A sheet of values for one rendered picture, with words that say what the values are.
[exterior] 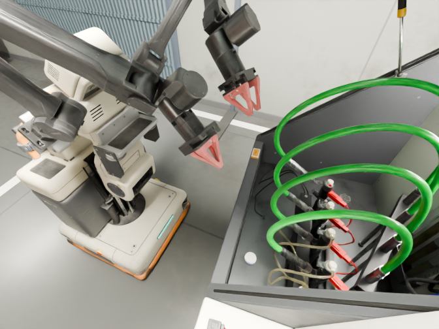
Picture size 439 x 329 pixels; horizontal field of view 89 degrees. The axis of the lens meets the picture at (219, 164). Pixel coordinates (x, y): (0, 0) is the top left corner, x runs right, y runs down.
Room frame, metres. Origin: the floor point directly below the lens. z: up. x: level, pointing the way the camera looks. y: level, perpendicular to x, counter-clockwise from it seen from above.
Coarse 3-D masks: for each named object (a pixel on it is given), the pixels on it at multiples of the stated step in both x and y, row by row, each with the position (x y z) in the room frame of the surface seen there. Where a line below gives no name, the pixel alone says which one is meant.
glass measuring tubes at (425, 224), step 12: (432, 216) 0.30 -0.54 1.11; (420, 228) 0.29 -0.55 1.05; (432, 228) 0.27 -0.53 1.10; (420, 240) 0.26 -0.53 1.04; (432, 240) 0.25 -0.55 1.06; (396, 252) 0.27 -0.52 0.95; (420, 252) 0.23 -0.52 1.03; (432, 252) 0.23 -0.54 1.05; (408, 264) 0.23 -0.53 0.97; (420, 264) 0.21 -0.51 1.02; (432, 264) 0.19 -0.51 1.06; (408, 276) 0.20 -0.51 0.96; (420, 276) 0.19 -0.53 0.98; (432, 276) 0.18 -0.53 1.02
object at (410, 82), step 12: (348, 84) 0.42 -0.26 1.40; (360, 84) 0.41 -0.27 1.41; (372, 84) 0.40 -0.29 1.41; (384, 84) 0.40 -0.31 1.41; (396, 84) 0.39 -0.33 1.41; (408, 84) 0.39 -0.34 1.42; (420, 84) 0.38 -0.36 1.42; (432, 84) 0.38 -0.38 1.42; (324, 96) 0.43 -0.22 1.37; (300, 108) 0.44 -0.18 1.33; (288, 120) 0.45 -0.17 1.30; (276, 132) 0.45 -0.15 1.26; (276, 144) 0.45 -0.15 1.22
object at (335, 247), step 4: (336, 244) 0.23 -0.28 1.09; (332, 248) 0.23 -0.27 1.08; (336, 248) 0.22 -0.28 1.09; (340, 248) 0.22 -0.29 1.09; (336, 252) 0.22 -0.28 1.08; (340, 252) 0.21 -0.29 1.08; (344, 252) 0.21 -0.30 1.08; (340, 256) 0.21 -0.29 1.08; (344, 256) 0.20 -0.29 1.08; (348, 260) 0.19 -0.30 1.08
